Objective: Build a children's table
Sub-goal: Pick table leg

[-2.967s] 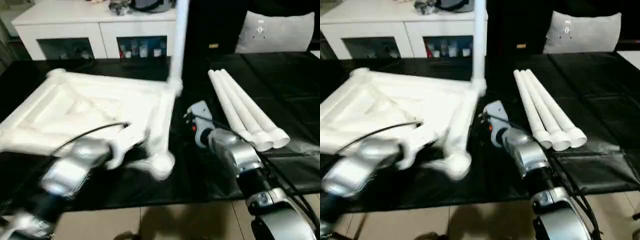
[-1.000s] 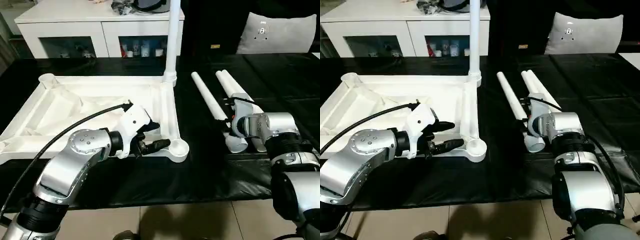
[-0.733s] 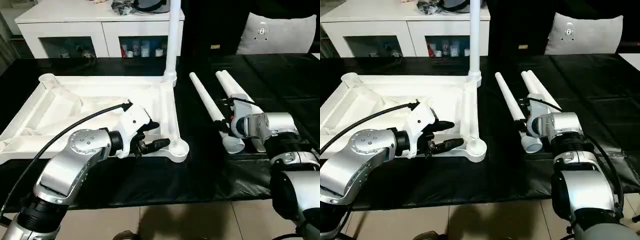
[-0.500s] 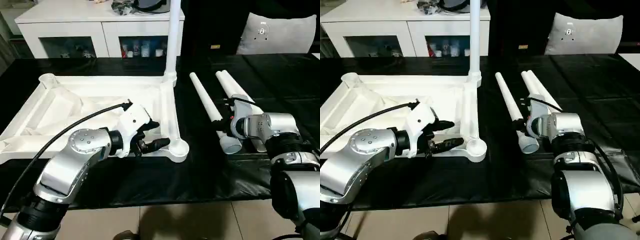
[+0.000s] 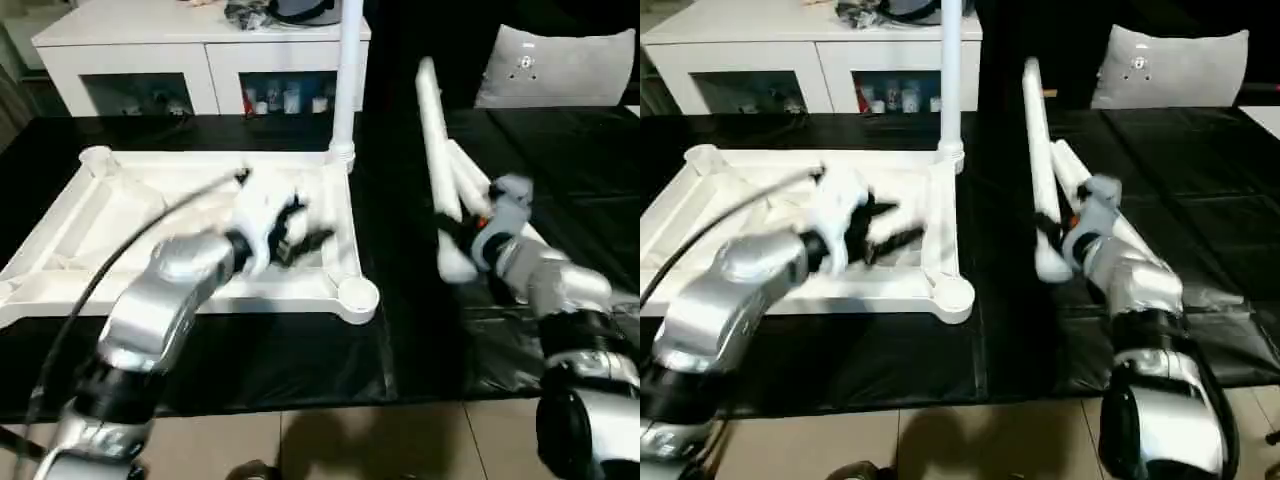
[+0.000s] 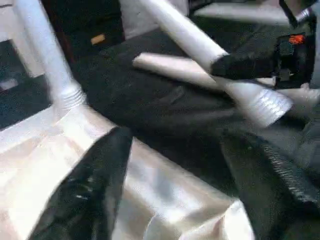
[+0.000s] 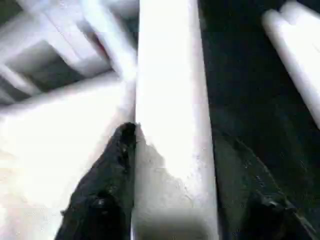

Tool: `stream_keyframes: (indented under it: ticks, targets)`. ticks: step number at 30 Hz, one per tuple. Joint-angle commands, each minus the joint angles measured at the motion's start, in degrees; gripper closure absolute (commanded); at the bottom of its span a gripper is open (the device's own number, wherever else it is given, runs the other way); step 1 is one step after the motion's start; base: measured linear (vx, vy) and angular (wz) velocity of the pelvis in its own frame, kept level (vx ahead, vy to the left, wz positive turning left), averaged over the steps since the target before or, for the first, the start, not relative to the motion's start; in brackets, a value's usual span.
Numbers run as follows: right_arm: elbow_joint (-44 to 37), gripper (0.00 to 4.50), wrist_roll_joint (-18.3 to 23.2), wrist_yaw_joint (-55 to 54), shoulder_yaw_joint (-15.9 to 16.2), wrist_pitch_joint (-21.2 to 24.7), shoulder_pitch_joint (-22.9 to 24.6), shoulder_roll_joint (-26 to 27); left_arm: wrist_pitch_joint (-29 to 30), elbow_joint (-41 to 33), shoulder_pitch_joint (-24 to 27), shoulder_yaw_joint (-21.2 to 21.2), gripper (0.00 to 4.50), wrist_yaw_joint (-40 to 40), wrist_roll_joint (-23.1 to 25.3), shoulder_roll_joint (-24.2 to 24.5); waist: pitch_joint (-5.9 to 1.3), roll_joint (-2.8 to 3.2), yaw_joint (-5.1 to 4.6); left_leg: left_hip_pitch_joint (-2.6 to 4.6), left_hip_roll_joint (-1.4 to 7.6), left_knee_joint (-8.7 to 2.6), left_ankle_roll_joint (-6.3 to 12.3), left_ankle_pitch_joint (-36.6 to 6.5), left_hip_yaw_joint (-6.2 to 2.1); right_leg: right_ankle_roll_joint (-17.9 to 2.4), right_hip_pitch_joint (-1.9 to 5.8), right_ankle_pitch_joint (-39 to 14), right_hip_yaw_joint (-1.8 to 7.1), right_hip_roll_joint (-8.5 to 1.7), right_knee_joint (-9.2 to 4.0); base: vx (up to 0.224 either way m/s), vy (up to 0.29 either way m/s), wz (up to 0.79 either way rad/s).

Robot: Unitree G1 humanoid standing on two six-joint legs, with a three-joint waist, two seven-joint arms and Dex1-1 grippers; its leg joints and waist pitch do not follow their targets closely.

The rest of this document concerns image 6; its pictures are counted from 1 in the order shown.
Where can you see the small yellow label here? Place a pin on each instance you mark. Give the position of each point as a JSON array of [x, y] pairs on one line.
[[98, 39]]

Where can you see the white plastic table top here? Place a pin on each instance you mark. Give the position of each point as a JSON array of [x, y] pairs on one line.
[[165, 190]]

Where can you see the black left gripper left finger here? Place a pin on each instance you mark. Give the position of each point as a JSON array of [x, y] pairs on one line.
[[85, 195]]

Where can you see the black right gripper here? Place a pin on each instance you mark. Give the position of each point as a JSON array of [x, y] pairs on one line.
[[295, 62]]

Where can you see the black tall cabinet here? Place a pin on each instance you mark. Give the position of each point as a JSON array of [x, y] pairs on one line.
[[85, 20]]

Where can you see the white plastic table leg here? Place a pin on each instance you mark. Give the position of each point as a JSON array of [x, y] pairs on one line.
[[170, 67], [45, 50], [185, 32]]

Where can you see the black table mat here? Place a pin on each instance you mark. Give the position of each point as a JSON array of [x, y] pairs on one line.
[[150, 115]]

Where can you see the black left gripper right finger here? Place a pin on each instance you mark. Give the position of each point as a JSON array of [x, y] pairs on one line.
[[280, 200]]

